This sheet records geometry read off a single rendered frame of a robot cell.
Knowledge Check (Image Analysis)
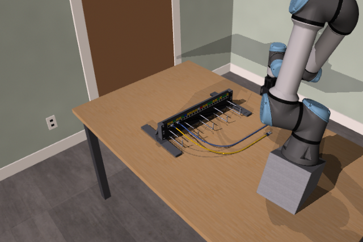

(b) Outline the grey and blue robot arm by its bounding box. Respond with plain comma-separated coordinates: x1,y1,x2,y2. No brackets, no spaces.
260,0,359,167

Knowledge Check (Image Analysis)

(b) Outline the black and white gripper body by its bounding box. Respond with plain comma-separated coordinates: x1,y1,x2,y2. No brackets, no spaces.
260,75,277,96

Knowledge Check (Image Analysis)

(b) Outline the black network port rack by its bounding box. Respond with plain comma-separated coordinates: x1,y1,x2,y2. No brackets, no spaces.
141,88,252,157

